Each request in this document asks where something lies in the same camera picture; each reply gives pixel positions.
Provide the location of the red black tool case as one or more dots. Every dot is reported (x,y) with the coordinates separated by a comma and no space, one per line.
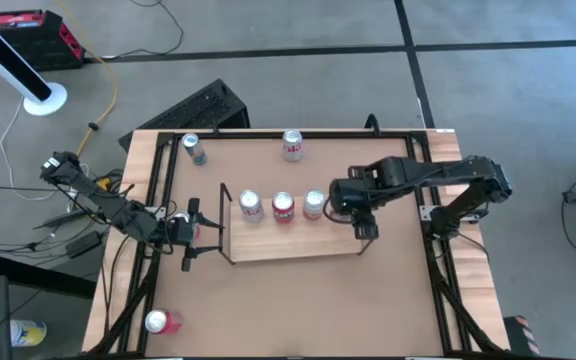
(43,45)

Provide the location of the black metal table frame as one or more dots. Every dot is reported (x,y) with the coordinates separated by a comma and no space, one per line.
(248,134)

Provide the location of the blue silver Red Bull can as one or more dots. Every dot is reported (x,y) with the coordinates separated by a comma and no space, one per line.
(195,152)

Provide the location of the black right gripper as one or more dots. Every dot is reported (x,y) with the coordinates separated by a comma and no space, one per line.
(348,197)

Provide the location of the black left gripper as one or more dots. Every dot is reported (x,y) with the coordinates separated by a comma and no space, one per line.
(183,234)

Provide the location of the yellow white canister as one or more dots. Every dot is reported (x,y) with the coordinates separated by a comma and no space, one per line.
(28,332)

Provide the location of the white pole stand round base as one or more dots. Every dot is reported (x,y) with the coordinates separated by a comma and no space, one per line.
(45,102)

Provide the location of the silver Diet Coke can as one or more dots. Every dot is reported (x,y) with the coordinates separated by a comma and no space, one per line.
(292,145)
(251,204)

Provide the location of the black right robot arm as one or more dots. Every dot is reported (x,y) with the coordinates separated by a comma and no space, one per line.
(448,170)

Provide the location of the black box hazard stripes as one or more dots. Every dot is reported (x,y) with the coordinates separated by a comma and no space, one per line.
(515,335)

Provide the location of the black perforated computer case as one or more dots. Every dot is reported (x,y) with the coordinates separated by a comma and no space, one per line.
(198,110)

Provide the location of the orange-red Fanta can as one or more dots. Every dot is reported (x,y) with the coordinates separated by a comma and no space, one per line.
(162,321)
(283,206)

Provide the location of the black power adapter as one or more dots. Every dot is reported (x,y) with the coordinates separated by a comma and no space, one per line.
(83,244)

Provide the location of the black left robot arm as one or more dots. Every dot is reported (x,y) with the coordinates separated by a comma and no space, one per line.
(93,192)

